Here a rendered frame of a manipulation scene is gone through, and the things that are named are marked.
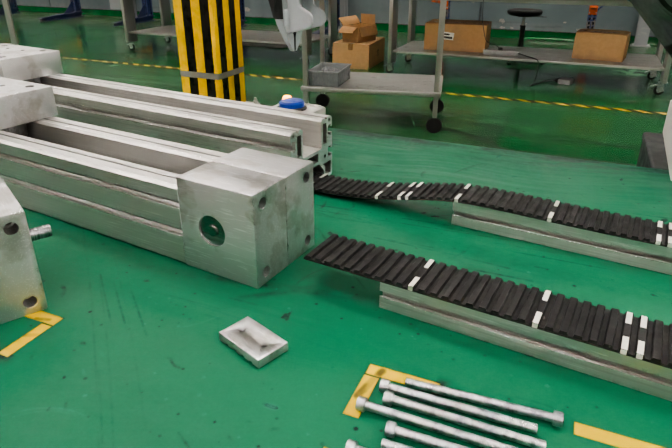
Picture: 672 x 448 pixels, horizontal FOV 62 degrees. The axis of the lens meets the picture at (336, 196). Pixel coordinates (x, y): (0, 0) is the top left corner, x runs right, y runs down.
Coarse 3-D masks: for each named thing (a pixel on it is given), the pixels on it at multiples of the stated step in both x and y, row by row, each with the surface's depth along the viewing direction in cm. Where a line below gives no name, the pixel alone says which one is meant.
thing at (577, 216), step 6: (570, 210) 60; (576, 210) 60; (582, 210) 60; (588, 210) 60; (570, 216) 58; (576, 216) 59; (582, 216) 58; (588, 216) 59; (570, 222) 57; (576, 222) 58; (582, 222) 57; (582, 228) 57
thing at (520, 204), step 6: (516, 198) 62; (522, 198) 63; (528, 198) 62; (510, 204) 61; (516, 204) 61; (522, 204) 61; (528, 204) 61; (510, 210) 60; (516, 210) 60; (522, 210) 59
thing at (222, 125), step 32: (64, 96) 87; (96, 96) 85; (128, 96) 91; (160, 96) 87; (192, 96) 86; (128, 128) 82; (160, 128) 79; (192, 128) 77; (224, 128) 73; (256, 128) 70; (288, 128) 70; (320, 128) 74; (320, 160) 76
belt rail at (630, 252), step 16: (464, 208) 63; (480, 208) 62; (464, 224) 64; (480, 224) 63; (496, 224) 62; (512, 224) 61; (528, 224) 60; (544, 224) 59; (528, 240) 60; (544, 240) 59; (560, 240) 59; (576, 240) 58; (592, 240) 57; (608, 240) 56; (624, 240) 55; (592, 256) 58; (608, 256) 57; (624, 256) 56; (640, 256) 55; (656, 256) 55
